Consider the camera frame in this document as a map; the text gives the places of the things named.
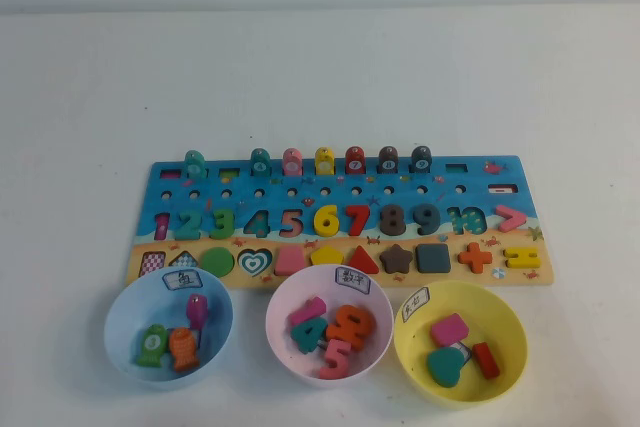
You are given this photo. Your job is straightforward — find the green wooden fish three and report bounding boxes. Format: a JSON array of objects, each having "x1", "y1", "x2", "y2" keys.
[{"x1": 132, "y1": 323, "x2": 168, "y2": 368}]

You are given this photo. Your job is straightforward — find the teal wooden fish four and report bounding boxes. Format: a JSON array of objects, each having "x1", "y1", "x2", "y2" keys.
[{"x1": 249, "y1": 147, "x2": 272, "y2": 177}]

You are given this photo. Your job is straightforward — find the purple wooden fish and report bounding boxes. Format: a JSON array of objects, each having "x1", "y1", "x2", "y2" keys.
[{"x1": 185, "y1": 293, "x2": 210, "y2": 333}]

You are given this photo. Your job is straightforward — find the brown wooden fish eight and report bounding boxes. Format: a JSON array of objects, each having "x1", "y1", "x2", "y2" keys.
[{"x1": 377, "y1": 145, "x2": 400, "y2": 176}]

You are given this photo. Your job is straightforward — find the dark grey wooden fish nine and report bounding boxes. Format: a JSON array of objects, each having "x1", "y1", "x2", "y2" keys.
[{"x1": 410, "y1": 145, "x2": 433, "y2": 176}]

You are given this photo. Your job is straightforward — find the red bar piece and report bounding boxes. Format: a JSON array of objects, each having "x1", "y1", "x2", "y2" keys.
[{"x1": 471, "y1": 341, "x2": 502, "y2": 380}]

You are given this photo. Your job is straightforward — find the light pink plastic bowl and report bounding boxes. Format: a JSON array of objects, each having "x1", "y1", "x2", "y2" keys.
[{"x1": 265, "y1": 263, "x2": 394, "y2": 388}]

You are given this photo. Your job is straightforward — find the yellow number six piece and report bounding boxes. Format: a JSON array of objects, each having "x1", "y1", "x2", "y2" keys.
[{"x1": 313, "y1": 203, "x2": 342, "y2": 237}]

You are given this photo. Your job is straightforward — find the pink number five piece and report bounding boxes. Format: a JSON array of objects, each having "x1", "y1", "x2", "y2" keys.
[{"x1": 318, "y1": 338, "x2": 351, "y2": 381}]

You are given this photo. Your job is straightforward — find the brown number eight piece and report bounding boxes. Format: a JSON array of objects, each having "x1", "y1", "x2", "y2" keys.
[{"x1": 378, "y1": 204, "x2": 407, "y2": 238}]

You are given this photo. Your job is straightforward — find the red triangle piece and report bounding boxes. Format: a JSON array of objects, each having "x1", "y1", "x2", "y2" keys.
[{"x1": 344, "y1": 245, "x2": 380, "y2": 276}]

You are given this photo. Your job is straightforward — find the teal heart piece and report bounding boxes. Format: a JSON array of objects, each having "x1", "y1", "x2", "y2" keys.
[{"x1": 426, "y1": 346, "x2": 470, "y2": 389}]

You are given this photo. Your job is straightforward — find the orange plus sign piece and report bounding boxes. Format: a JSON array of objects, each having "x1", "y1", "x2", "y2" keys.
[{"x1": 457, "y1": 241, "x2": 494, "y2": 273}]

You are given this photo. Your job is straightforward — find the dark grey square piece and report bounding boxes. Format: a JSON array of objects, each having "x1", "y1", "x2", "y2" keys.
[{"x1": 415, "y1": 243, "x2": 452, "y2": 276}]

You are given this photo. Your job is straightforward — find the light blue plastic bowl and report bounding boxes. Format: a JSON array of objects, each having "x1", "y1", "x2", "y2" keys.
[{"x1": 103, "y1": 269, "x2": 235, "y2": 392}]

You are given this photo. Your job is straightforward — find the pink greater-than sign piece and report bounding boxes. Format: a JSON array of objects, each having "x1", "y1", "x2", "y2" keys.
[{"x1": 495, "y1": 204, "x2": 529, "y2": 234}]

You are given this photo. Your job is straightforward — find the yellow plastic bowl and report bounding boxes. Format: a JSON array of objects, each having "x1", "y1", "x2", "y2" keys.
[{"x1": 393, "y1": 280, "x2": 529, "y2": 403}]

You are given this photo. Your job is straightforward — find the brown star piece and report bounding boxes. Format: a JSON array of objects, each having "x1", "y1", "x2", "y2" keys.
[{"x1": 378, "y1": 243, "x2": 414, "y2": 273}]

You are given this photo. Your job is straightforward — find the yellow wooden fish six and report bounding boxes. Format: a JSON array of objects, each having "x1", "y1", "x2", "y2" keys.
[{"x1": 314, "y1": 146, "x2": 336, "y2": 177}]

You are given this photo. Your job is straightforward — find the orange wooden fish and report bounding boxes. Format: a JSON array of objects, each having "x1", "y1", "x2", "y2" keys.
[{"x1": 167, "y1": 326, "x2": 201, "y2": 373}]

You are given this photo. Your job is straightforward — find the orange number ten piece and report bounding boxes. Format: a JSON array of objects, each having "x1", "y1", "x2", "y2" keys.
[{"x1": 325, "y1": 304, "x2": 376, "y2": 351}]

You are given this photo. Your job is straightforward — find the red number seven piece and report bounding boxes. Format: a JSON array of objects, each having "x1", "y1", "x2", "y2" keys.
[{"x1": 344, "y1": 204, "x2": 372, "y2": 237}]

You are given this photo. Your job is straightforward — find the teal wooden fish two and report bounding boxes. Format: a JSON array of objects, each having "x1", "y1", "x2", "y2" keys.
[{"x1": 182, "y1": 149, "x2": 206, "y2": 179}]

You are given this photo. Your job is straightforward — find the teal number four piece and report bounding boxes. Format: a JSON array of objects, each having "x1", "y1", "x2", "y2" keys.
[{"x1": 290, "y1": 319, "x2": 329, "y2": 356}]

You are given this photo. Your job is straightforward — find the pink trapezoid piece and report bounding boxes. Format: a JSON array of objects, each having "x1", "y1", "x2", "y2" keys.
[{"x1": 273, "y1": 246, "x2": 307, "y2": 277}]

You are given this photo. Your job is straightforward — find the green circle piece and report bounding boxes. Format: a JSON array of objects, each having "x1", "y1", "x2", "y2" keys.
[{"x1": 200, "y1": 246, "x2": 235, "y2": 279}]

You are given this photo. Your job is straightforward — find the green number three piece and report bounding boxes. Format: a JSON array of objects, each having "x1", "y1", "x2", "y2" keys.
[{"x1": 208, "y1": 208, "x2": 236, "y2": 241}]

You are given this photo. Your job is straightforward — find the pink wooden fish five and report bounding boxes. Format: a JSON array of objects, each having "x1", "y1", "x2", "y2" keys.
[{"x1": 281, "y1": 147, "x2": 304, "y2": 177}]

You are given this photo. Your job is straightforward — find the pink rectangle piece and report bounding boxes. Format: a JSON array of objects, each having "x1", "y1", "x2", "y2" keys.
[{"x1": 430, "y1": 312, "x2": 471, "y2": 348}]

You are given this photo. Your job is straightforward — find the colourful wooden puzzle board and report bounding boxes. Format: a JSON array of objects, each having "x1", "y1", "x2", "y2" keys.
[{"x1": 121, "y1": 154, "x2": 556, "y2": 291}]

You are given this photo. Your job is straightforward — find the red wooden fish seven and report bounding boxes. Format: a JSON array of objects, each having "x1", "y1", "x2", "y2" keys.
[{"x1": 344, "y1": 145, "x2": 367, "y2": 176}]

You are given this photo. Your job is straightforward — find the yellow equals sign piece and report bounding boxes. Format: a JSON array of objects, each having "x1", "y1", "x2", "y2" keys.
[{"x1": 503, "y1": 246, "x2": 543, "y2": 269}]

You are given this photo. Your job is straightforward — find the teal number two piece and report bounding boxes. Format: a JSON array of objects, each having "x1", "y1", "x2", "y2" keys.
[{"x1": 173, "y1": 210, "x2": 202, "y2": 242}]

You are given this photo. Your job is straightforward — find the pink number one piece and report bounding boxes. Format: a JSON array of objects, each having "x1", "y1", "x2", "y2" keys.
[{"x1": 287, "y1": 296, "x2": 328, "y2": 328}]

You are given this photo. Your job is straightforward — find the yellow pentagon piece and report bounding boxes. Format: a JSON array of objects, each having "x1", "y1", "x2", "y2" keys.
[{"x1": 309, "y1": 245, "x2": 345, "y2": 268}]

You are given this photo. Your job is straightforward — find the grey number nine piece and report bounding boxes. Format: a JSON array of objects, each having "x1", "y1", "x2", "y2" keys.
[{"x1": 412, "y1": 203, "x2": 442, "y2": 237}]

